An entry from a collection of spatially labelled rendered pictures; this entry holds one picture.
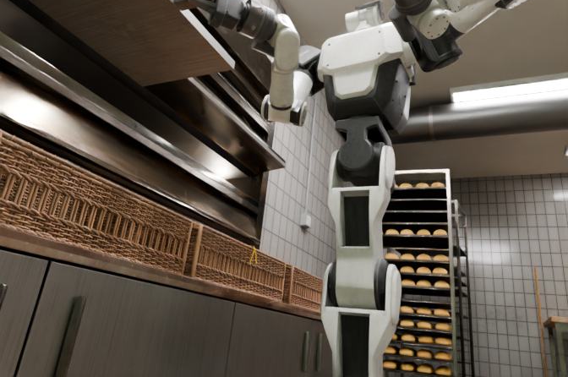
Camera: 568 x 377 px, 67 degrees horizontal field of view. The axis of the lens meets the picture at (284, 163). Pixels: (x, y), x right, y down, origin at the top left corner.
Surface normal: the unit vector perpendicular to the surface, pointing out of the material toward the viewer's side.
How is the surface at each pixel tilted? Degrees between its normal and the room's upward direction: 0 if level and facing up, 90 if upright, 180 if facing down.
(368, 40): 91
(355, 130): 91
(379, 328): 88
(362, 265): 92
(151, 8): 180
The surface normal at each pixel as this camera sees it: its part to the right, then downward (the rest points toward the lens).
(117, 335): 0.91, -0.07
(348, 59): -0.49, -0.36
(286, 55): 0.19, 0.63
